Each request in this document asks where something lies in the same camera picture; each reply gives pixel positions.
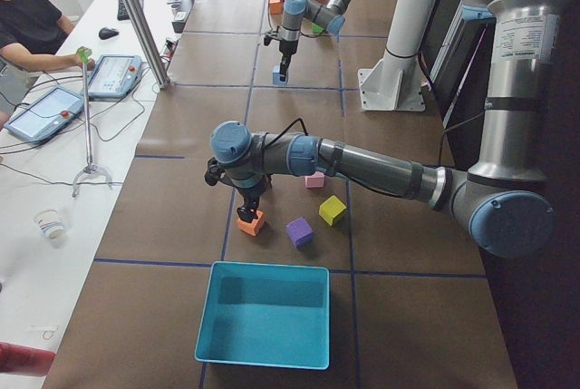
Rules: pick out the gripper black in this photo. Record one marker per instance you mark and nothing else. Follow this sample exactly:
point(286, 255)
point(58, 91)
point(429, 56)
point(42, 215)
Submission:
point(253, 191)
point(286, 48)

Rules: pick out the light blue foam block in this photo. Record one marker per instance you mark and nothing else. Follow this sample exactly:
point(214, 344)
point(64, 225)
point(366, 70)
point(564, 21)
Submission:
point(277, 78)

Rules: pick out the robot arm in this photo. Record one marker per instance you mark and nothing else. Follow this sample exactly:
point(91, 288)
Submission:
point(497, 200)
point(329, 16)

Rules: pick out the green foam block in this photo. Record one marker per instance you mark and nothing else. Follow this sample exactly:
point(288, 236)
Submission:
point(317, 29)

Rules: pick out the purple foam block left side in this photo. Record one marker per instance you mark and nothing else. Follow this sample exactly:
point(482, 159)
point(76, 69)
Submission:
point(299, 231)

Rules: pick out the pink foam block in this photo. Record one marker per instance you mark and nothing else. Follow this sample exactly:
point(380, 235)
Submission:
point(315, 180)

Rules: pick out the yellow foam block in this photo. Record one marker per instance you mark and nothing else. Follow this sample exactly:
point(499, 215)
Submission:
point(332, 210)

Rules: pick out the teal plastic bin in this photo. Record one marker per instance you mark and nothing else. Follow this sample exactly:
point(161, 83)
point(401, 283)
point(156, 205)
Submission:
point(266, 315)

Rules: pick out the teach pendant far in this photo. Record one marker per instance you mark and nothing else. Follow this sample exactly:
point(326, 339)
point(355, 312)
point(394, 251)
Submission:
point(114, 76)

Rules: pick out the teach pendant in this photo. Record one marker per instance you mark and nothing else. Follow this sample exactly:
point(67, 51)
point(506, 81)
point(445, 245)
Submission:
point(46, 116)
point(114, 76)

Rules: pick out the computer mouse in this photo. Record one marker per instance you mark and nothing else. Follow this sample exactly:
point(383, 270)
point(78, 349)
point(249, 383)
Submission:
point(107, 33)

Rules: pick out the paper cup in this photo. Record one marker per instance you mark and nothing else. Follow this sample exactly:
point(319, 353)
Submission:
point(50, 223)

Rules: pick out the reacher grabber tool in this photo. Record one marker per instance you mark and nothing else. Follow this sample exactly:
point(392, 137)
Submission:
point(91, 169)

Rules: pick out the teach pendant near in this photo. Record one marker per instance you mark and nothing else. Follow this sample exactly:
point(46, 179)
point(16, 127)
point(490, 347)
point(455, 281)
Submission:
point(46, 116)

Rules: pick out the seated person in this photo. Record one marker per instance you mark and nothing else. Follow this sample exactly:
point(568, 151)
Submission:
point(32, 31)

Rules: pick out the red object on table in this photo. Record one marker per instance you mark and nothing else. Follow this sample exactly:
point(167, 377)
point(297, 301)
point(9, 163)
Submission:
point(25, 360)

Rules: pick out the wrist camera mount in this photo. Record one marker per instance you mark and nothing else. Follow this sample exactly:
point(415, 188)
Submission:
point(271, 36)
point(214, 172)

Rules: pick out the white pedestal column base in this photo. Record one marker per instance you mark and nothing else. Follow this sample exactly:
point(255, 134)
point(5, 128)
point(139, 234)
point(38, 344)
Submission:
point(394, 83)

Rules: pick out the aluminium frame post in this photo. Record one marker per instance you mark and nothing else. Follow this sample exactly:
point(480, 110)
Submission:
point(147, 44)

